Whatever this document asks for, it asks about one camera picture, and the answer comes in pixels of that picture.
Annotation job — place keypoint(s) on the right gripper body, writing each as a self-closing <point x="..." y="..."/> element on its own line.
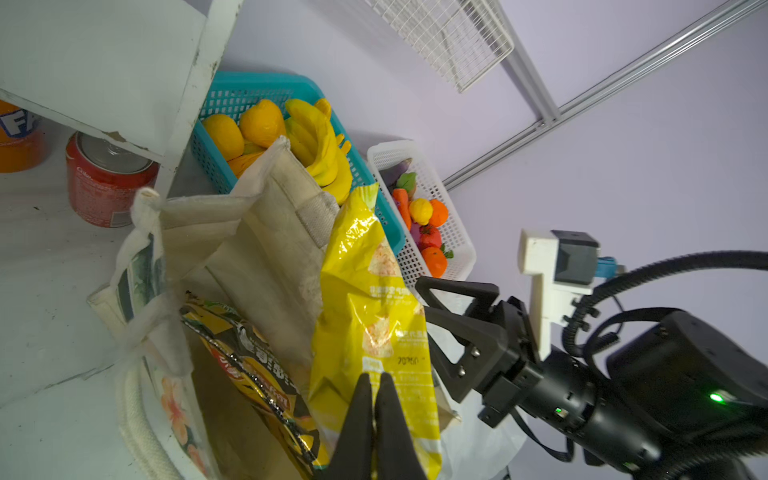
<point x="558" y="390"/>

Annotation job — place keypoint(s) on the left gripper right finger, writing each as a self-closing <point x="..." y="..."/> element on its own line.
<point x="396" y="458"/>

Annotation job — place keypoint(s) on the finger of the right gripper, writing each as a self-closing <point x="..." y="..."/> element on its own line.
<point x="481" y="295"/>
<point x="485" y="347"/>

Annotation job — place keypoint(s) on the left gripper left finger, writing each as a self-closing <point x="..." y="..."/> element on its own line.
<point x="352" y="457"/>

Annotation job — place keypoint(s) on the yellow snack packet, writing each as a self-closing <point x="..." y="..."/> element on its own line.
<point x="371" y="324"/>

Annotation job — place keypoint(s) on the orange toy carrot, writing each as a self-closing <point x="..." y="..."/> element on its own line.
<point x="402" y="194"/>

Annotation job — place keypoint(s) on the black yellow chips bag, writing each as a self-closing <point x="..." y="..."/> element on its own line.
<point x="249" y="363"/>

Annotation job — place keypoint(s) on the beige canvas tote bag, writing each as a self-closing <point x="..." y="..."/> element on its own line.
<point x="258" y="249"/>

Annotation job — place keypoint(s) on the white plastic bag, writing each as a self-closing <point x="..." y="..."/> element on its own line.
<point x="471" y="449"/>

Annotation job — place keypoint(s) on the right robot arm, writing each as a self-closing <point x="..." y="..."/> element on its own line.
<point x="655" y="393"/>

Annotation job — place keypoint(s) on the white plastic basket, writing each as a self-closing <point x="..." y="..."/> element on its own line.
<point x="429" y="186"/>

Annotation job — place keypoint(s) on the red toy tomato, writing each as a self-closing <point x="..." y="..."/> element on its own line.
<point x="429" y="236"/>

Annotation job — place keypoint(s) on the orange toy fruit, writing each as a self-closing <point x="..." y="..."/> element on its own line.
<point x="440" y="213"/>

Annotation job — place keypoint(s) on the yellow toy lemon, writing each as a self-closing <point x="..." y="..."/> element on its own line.
<point x="421" y="211"/>

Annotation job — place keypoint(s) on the purple toy eggplant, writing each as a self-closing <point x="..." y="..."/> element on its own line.
<point x="391" y="175"/>

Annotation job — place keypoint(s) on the small yellow banana bunch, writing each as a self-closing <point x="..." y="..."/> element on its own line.
<point x="317" y="146"/>

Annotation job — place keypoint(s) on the teal plastic basket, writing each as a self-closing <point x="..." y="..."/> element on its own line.
<point x="232" y="93"/>

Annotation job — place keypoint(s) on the white two-tier shelf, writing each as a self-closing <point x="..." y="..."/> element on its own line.
<point x="134" y="73"/>

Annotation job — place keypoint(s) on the orange soda can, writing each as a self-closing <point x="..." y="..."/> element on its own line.
<point x="22" y="143"/>

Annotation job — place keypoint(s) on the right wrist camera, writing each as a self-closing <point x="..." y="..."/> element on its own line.
<point x="563" y="266"/>

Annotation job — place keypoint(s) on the white wire wall basket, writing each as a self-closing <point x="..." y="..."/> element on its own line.
<point x="460" y="40"/>

